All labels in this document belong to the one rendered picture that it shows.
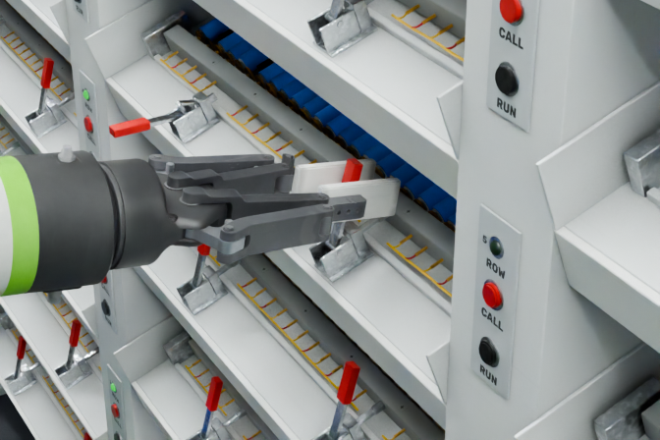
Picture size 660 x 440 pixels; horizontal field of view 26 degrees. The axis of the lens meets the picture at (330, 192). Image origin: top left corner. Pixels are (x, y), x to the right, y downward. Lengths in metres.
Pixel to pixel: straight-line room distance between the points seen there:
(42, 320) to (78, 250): 1.14
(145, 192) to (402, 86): 0.19
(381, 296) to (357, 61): 0.19
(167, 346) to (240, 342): 0.27
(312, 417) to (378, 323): 0.22
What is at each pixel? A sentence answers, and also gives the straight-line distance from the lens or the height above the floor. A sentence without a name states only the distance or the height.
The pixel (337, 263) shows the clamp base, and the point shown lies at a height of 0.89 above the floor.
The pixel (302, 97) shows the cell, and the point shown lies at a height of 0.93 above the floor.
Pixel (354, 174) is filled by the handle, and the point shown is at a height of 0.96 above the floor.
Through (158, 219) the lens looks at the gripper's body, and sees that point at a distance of 0.97.
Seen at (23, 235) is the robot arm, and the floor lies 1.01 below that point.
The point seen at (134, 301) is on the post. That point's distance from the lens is 1.58.
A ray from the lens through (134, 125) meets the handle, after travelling 1.29.
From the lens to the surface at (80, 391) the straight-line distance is 1.94.
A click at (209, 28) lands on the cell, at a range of 1.42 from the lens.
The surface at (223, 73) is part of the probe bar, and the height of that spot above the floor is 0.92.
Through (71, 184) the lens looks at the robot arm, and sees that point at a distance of 0.94.
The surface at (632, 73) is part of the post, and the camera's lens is 0.80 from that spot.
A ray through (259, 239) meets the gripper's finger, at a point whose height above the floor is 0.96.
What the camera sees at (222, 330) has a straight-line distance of 1.37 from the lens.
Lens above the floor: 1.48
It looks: 30 degrees down
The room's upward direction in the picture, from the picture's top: straight up
